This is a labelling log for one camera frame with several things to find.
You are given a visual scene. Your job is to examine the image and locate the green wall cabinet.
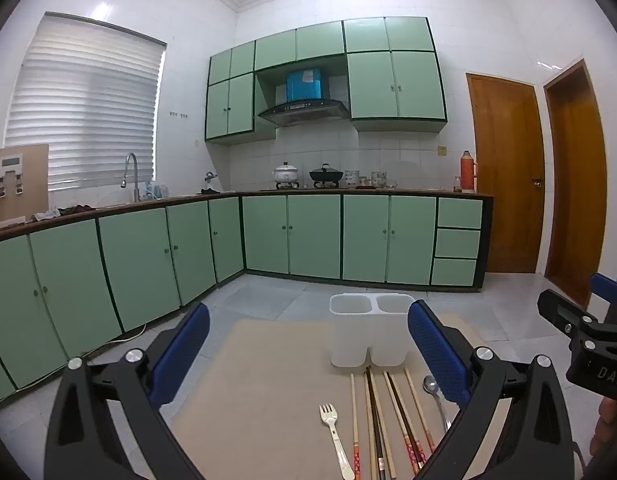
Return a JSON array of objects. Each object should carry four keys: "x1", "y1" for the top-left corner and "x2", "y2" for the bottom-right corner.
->
[
  {"x1": 343, "y1": 16, "x2": 448, "y2": 134},
  {"x1": 254, "y1": 21, "x2": 347, "y2": 72},
  {"x1": 205, "y1": 40, "x2": 278, "y2": 145}
]

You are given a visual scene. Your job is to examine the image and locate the white two-compartment utensil holder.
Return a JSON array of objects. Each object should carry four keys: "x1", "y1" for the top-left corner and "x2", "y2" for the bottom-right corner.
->
[{"x1": 329, "y1": 293, "x2": 414, "y2": 367}]

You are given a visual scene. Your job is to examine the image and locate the plain bamboo chopstick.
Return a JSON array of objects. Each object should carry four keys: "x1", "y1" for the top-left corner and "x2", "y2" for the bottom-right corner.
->
[
  {"x1": 367, "y1": 400, "x2": 378, "y2": 480},
  {"x1": 371, "y1": 377, "x2": 397, "y2": 479}
]

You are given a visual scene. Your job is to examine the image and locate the blue wrapped hood chimney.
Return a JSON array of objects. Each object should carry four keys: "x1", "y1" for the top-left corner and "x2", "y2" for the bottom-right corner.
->
[{"x1": 286, "y1": 67, "x2": 323, "y2": 103}]

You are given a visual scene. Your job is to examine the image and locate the green base cabinet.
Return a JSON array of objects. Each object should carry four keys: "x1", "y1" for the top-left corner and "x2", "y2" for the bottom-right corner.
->
[
  {"x1": 241, "y1": 191, "x2": 494, "y2": 292},
  {"x1": 0, "y1": 195, "x2": 245, "y2": 406}
]

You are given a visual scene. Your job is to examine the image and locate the brown wooden door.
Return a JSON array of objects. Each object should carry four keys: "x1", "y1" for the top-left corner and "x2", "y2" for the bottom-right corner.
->
[
  {"x1": 543, "y1": 58, "x2": 617, "y2": 308},
  {"x1": 466, "y1": 72, "x2": 547, "y2": 275}
]

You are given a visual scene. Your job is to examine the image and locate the metal spoon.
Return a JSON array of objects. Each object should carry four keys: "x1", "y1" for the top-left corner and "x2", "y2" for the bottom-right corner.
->
[{"x1": 423, "y1": 375, "x2": 452, "y2": 433}]

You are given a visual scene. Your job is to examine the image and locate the black range hood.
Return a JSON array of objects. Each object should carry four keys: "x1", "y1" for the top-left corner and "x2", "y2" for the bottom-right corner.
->
[{"x1": 257, "y1": 100, "x2": 350, "y2": 127}]

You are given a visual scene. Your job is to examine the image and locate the gas stove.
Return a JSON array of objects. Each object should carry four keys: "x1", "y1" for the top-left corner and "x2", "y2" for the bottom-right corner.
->
[{"x1": 260, "y1": 180, "x2": 352, "y2": 192}]

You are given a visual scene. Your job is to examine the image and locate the grey rag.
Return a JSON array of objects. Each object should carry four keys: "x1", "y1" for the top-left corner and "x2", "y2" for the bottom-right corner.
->
[{"x1": 31, "y1": 205, "x2": 96, "y2": 222}]

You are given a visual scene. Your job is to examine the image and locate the bamboo chopstick red patterned end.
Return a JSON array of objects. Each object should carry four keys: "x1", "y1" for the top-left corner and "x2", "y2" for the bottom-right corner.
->
[
  {"x1": 403, "y1": 367, "x2": 437, "y2": 453},
  {"x1": 383, "y1": 371, "x2": 420, "y2": 475},
  {"x1": 351, "y1": 373, "x2": 362, "y2": 479}
]

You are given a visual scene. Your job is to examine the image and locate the white cooking pot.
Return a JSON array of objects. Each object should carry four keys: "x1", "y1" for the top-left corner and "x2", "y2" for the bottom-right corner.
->
[{"x1": 272, "y1": 162, "x2": 299, "y2": 184}]

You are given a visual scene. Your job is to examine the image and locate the white plastic fork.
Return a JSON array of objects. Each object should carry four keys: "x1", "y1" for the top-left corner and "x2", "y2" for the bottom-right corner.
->
[{"x1": 319, "y1": 403, "x2": 357, "y2": 480}]

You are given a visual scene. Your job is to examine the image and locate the white cable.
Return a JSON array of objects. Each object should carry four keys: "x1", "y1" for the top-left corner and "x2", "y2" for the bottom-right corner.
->
[{"x1": 108, "y1": 322, "x2": 146, "y2": 346}]

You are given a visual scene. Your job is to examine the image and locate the dark wooden chopstick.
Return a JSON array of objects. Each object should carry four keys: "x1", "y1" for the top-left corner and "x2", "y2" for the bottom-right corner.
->
[{"x1": 365, "y1": 366, "x2": 388, "y2": 480}]

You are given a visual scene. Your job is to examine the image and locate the green cabinet drawer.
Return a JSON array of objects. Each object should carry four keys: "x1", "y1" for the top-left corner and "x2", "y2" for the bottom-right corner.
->
[
  {"x1": 431, "y1": 258, "x2": 478, "y2": 287},
  {"x1": 435, "y1": 228, "x2": 482, "y2": 259},
  {"x1": 437, "y1": 197, "x2": 483, "y2": 229}
]

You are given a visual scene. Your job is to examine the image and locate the dark chopstick red patterned end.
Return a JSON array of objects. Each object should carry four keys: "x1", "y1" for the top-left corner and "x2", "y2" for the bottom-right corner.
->
[{"x1": 389, "y1": 380, "x2": 428, "y2": 465}]

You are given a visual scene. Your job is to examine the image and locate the person's right hand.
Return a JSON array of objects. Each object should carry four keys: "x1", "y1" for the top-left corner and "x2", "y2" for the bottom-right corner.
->
[{"x1": 589, "y1": 394, "x2": 617, "y2": 461}]

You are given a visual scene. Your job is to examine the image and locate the brown cardboard sheet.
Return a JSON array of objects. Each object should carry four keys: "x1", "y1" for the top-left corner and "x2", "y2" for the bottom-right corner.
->
[{"x1": 168, "y1": 312, "x2": 514, "y2": 480}]

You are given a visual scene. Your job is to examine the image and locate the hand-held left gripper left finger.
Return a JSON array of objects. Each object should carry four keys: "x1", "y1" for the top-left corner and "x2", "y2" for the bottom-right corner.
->
[{"x1": 43, "y1": 302, "x2": 212, "y2": 480}]

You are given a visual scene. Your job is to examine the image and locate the white window blind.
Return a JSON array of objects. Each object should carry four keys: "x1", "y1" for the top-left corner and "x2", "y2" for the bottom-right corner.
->
[{"x1": 3, "y1": 12, "x2": 166, "y2": 193}]

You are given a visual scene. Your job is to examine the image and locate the metal kitchen faucet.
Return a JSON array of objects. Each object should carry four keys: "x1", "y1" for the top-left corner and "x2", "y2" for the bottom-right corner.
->
[{"x1": 120, "y1": 152, "x2": 142, "y2": 203}]

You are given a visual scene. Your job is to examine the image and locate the white plastic bracket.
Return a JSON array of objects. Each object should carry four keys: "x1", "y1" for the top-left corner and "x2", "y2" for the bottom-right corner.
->
[{"x1": 0, "y1": 156, "x2": 25, "y2": 198}]

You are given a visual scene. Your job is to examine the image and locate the black wok with lid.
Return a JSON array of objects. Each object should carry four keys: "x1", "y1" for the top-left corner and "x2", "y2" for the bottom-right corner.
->
[{"x1": 309, "y1": 163, "x2": 344, "y2": 183}]

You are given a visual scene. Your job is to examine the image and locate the brown cardboard board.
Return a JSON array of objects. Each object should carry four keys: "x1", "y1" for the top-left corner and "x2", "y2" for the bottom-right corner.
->
[{"x1": 0, "y1": 144, "x2": 50, "y2": 231}]

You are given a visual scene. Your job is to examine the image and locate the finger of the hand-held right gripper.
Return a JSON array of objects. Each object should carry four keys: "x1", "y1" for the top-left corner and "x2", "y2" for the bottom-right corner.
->
[
  {"x1": 537, "y1": 289, "x2": 597, "y2": 341},
  {"x1": 590, "y1": 273, "x2": 617, "y2": 323}
]

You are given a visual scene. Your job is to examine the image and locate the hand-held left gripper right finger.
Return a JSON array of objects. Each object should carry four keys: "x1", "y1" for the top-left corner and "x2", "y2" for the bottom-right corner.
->
[{"x1": 407, "y1": 300, "x2": 574, "y2": 480}]

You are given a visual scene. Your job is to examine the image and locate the orange thermos flask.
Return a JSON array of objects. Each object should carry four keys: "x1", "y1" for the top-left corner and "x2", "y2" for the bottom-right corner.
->
[{"x1": 460, "y1": 150, "x2": 478, "y2": 193}]

